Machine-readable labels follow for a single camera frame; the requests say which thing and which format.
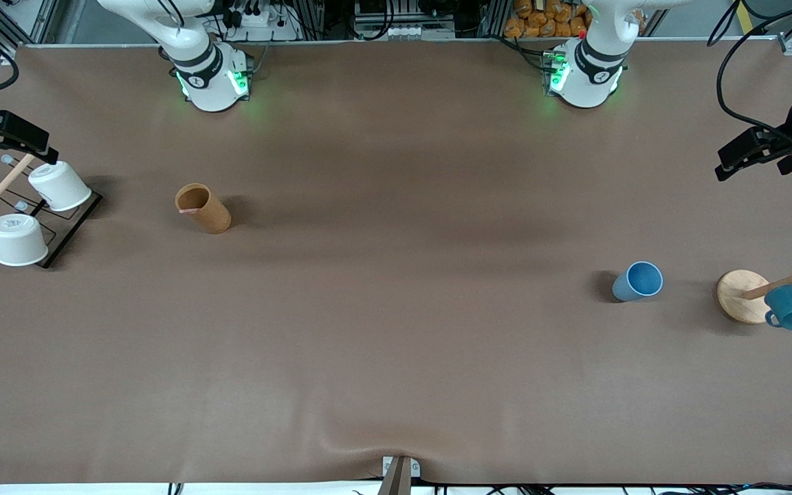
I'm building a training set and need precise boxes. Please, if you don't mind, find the light blue plastic cup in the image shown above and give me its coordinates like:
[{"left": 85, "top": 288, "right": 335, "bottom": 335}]
[{"left": 611, "top": 261, "right": 664, "bottom": 303}]

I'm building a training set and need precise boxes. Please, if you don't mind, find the white paper cup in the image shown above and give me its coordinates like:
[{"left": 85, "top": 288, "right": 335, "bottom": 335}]
[
  {"left": 0, "top": 213, "right": 50, "bottom": 267},
  {"left": 27, "top": 161, "right": 93, "bottom": 212}
]

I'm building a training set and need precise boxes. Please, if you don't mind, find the brown cardboard tube cup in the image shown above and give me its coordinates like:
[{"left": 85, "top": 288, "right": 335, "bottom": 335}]
[{"left": 175, "top": 183, "right": 232, "bottom": 235}]

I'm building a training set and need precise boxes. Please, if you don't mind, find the wooden mug tree stand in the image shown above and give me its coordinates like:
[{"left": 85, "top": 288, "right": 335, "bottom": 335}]
[{"left": 716, "top": 246, "right": 792, "bottom": 325}]

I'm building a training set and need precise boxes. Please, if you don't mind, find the pile of orange bread rolls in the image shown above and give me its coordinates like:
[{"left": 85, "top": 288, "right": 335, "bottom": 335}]
[{"left": 504, "top": 0, "right": 593, "bottom": 39}]

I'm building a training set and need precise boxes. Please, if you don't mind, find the white power strip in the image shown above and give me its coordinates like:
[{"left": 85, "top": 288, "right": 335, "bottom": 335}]
[{"left": 228, "top": 5, "right": 300, "bottom": 42}]

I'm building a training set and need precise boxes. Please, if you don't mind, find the white terminal block strip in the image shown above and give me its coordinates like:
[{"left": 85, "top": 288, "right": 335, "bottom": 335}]
[{"left": 355, "top": 26, "right": 455, "bottom": 41}]

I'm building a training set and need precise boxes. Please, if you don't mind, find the brown table cover mat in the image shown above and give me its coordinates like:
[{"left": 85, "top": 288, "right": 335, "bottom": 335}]
[{"left": 0, "top": 40, "right": 792, "bottom": 485}]

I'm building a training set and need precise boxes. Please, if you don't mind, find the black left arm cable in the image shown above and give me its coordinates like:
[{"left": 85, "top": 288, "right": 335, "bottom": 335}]
[{"left": 709, "top": 0, "right": 792, "bottom": 149}]

